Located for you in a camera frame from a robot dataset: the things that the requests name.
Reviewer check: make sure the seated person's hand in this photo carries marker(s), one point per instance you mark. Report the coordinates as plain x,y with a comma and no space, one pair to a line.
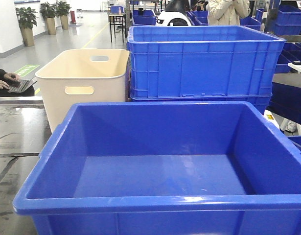
3,85

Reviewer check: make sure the cream plastic bin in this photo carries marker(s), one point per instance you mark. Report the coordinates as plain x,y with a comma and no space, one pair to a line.
82,75

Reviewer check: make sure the blue target bin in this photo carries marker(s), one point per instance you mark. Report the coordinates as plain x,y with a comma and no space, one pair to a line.
164,168

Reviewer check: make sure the black laptop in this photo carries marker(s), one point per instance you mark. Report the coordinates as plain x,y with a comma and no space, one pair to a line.
20,86

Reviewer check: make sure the potted plant near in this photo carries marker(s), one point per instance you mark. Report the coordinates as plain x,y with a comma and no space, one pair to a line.
27,19

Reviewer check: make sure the potted plant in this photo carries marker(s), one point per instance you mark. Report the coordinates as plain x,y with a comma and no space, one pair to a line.
48,12
27,19
62,11

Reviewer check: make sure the potted plant middle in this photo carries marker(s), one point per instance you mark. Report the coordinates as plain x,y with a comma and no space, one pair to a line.
48,12

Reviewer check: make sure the potted plant far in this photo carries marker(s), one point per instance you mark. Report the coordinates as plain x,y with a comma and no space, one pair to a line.
62,11

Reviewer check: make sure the large blue crate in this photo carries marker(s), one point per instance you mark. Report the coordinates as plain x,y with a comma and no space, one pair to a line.
202,63

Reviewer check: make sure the white black robot head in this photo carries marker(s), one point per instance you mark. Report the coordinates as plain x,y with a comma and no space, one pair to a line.
175,14

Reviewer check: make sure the person in beige jacket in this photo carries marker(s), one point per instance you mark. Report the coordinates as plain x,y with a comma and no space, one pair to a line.
227,12

